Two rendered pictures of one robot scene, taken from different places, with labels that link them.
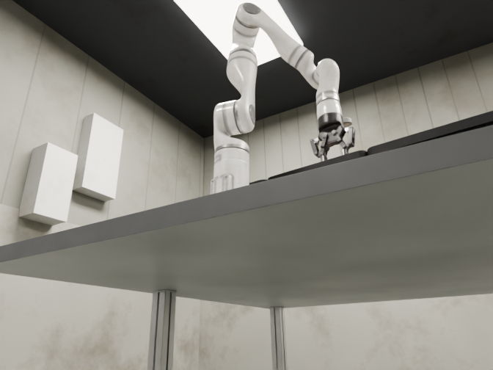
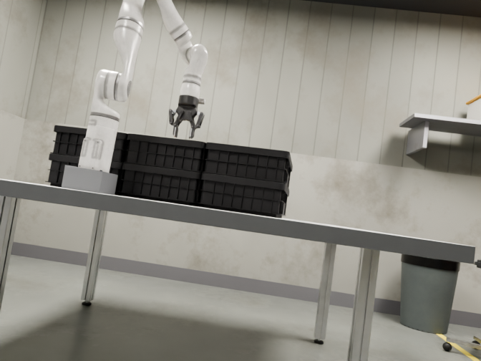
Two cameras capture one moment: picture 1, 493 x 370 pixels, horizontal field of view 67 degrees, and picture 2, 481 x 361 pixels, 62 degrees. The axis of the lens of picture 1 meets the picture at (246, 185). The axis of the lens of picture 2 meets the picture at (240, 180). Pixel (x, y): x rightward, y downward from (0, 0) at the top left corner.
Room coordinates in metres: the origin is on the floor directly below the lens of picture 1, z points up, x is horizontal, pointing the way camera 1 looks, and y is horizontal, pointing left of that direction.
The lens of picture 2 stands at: (-0.49, 0.16, 0.70)
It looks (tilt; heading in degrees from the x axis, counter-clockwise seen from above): 4 degrees up; 335
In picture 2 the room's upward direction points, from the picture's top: 8 degrees clockwise
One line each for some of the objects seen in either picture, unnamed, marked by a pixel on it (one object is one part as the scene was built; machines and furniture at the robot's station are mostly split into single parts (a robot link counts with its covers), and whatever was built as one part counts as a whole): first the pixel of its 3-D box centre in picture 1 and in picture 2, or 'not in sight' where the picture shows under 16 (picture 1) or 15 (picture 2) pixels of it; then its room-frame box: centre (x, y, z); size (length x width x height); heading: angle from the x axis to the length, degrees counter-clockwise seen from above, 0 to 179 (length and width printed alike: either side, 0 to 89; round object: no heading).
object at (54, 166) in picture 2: not in sight; (107, 179); (1.26, -0.05, 0.76); 0.40 x 0.30 x 0.12; 145
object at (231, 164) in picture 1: (231, 185); (99, 145); (0.88, 0.04, 0.85); 0.09 x 0.09 x 0.17; 53
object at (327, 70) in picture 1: (326, 83); (195, 65); (0.97, -0.26, 1.23); 0.09 x 0.07 x 0.15; 11
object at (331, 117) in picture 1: (331, 131); (187, 108); (0.97, -0.26, 1.06); 0.08 x 0.08 x 0.09
